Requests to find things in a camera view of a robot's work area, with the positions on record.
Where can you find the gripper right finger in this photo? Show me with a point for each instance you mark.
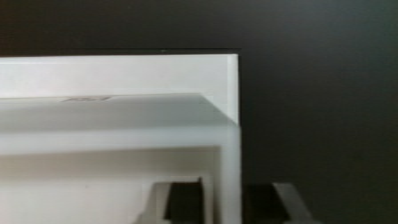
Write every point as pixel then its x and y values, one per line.
pixel 275 204

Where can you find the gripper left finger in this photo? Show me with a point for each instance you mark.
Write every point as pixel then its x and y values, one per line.
pixel 181 201

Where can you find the white drawer cabinet box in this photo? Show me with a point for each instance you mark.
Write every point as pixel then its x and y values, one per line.
pixel 115 119

